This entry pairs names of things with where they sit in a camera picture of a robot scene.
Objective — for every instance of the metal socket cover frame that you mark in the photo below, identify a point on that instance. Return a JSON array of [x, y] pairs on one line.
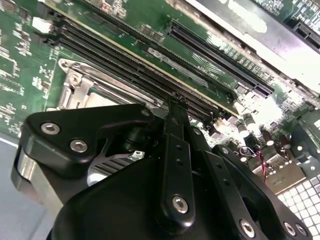
[[85, 91]]

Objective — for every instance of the silver CPU chip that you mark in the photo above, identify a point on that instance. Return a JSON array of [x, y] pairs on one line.
[[117, 98]]

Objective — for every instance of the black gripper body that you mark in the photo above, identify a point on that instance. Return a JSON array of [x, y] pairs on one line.
[[112, 212]]

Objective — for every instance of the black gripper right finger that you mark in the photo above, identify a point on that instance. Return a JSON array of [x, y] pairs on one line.
[[225, 180]]

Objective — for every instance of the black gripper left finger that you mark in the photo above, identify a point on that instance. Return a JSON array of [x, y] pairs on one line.
[[62, 140]]

